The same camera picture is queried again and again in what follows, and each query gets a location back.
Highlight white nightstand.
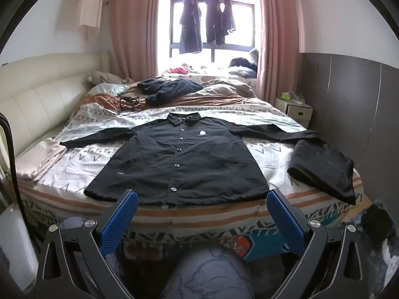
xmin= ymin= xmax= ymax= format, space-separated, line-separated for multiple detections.
xmin=275 ymin=95 xmax=313 ymax=126

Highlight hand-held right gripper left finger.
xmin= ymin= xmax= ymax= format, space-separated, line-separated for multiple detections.
xmin=36 ymin=188 xmax=139 ymax=299

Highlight cream hanging cloth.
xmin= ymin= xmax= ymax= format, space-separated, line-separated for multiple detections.
xmin=78 ymin=0 xmax=105 ymax=38

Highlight plush toy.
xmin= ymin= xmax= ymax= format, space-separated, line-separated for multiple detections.
xmin=87 ymin=70 xmax=131 ymax=85

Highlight person's leg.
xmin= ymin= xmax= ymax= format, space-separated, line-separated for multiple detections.
xmin=162 ymin=244 xmax=255 ymax=299

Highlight dark hanging garment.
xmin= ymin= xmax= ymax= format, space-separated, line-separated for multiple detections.
xmin=205 ymin=0 xmax=225 ymax=45
xmin=222 ymin=0 xmax=237 ymax=45
xmin=179 ymin=0 xmax=204 ymax=55

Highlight white side table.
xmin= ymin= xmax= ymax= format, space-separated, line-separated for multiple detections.
xmin=0 ymin=206 xmax=35 ymax=287

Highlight red clothes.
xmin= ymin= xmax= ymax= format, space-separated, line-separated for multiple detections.
xmin=168 ymin=64 xmax=194 ymax=76

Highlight window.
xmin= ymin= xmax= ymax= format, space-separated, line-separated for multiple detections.
xmin=170 ymin=0 xmax=257 ymax=63

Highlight dark knit sweater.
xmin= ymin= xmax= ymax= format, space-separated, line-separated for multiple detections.
xmin=137 ymin=79 xmax=204 ymax=106

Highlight folded black garment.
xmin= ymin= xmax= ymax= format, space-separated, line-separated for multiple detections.
xmin=287 ymin=140 xmax=357 ymax=206

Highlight folded beige sheet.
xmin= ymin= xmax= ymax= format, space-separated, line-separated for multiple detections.
xmin=15 ymin=140 xmax=68 ymax=182

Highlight black button-up jacket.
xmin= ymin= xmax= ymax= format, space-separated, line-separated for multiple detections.
xmin=59 ymin=112 xmax=318 ymax=207

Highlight cream leather headboard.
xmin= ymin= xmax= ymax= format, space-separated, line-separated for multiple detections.
xmin=0 ymin=53 xmax=111 ymax=162

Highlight bed with patterned cover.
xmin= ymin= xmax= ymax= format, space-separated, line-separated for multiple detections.
xmin=15 ymin=100 xmax=365 ymax=262

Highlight dark cloth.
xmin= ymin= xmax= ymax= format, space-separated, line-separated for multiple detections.
xmin=362 ymin=201 xmax=395 ymax=250

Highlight light green pillow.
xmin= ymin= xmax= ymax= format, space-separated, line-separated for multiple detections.
xmin=87 ymin=82 xmax=130 ymax=98

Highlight dark pillow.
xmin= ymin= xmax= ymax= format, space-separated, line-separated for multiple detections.
xmin=228 ymin=57 xmax=259 ymax=78

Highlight black cable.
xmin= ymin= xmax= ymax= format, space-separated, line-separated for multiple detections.
xmin=0 ymin=114 xmax=23 ymax=214

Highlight beige duvet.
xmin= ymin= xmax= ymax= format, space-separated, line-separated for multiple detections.
xmin=199 ymin=79 xmax=257 ymax=98

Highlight dark tangled cord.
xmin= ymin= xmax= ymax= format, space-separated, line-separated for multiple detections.
xmin=120 ymin=96 xmax=148 ymax=112

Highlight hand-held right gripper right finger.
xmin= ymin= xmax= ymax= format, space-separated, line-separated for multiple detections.
xmin=266 ymin=188 xmax=367 ymax=299

